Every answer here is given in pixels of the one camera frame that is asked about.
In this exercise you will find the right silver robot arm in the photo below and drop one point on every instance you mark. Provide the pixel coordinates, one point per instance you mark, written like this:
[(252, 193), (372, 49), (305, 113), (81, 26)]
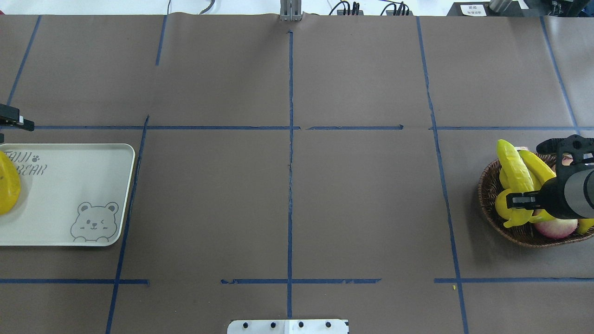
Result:
[(582, 195)]

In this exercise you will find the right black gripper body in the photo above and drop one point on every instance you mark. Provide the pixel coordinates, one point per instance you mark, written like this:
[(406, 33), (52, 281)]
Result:
[(551, 195)]

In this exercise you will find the aluminium frame post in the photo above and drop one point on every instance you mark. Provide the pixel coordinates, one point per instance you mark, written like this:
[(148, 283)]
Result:
[(291, 10)]

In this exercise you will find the brown wicker basket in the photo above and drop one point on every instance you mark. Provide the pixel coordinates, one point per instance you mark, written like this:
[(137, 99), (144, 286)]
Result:
[(525, 235)]

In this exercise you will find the black labelled box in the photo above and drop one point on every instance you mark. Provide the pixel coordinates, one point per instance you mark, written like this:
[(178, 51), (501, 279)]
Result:
[(487, 8)]

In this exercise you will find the black power adapter right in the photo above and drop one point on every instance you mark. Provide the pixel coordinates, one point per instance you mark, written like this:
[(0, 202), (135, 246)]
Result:
[(396, 9)]

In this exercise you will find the yellow banana long curved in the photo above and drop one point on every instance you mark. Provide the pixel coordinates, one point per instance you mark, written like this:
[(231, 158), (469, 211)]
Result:
[(541, 172)]

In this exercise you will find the pink apple near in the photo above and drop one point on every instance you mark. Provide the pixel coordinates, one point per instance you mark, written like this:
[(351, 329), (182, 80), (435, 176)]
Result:
[(552, 227)]

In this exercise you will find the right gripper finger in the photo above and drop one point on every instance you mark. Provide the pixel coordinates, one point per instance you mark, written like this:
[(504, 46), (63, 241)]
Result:
[(527, 200)]

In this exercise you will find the white bear tray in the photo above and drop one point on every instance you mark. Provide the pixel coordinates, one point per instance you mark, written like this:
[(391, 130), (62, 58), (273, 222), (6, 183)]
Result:
[(71, 194)]

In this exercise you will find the yellow starfruit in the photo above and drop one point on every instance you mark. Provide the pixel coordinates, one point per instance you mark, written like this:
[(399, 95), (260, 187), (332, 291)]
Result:
[(503, 179)]

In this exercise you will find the yellow lemon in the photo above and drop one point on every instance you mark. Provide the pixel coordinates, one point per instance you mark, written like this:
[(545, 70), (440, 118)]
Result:
[(501, 205)]

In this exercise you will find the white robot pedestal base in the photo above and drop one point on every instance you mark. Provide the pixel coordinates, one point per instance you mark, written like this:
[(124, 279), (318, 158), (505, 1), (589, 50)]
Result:
[(289, 326)]

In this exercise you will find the black power adapter left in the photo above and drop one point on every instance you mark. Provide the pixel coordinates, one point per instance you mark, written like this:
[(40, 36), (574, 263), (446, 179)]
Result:
[(345, 8)]

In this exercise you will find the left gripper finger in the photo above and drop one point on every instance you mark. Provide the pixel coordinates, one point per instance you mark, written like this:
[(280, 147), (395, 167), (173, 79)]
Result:
[(11, 117)]

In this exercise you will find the black power adapter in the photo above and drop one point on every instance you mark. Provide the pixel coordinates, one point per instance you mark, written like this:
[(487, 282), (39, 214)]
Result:
[(345, 8), (396, 9)]

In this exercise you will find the yellow banana moved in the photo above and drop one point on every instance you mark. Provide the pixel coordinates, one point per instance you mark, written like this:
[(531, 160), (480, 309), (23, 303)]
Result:
[(10, 185), (519, 180)]

